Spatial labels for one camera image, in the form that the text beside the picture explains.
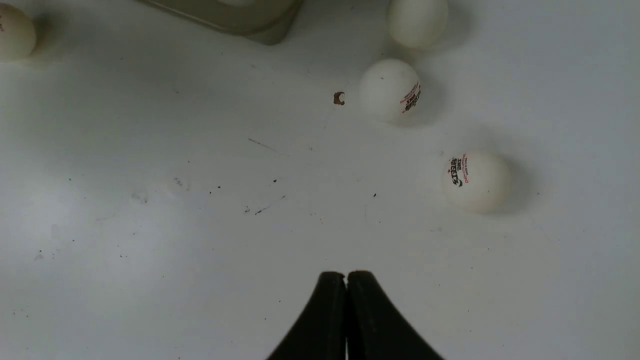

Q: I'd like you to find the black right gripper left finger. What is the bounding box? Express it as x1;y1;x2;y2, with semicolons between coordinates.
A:
268;271;346;360

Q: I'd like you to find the white ball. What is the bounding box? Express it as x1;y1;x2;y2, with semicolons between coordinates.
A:
386;0;450;49
0;2;37;63
359;58;422;123

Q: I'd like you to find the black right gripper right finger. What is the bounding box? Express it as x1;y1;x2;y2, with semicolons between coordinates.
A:
347;270;442;360

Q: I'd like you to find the tan plastic bin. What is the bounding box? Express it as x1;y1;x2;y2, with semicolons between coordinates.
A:
145;0;303;46

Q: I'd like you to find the white ball logo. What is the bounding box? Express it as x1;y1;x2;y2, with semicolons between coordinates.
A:
440;150;512;214

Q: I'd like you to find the small brown debris chip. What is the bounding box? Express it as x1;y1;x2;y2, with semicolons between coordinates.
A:
333;91;345;106

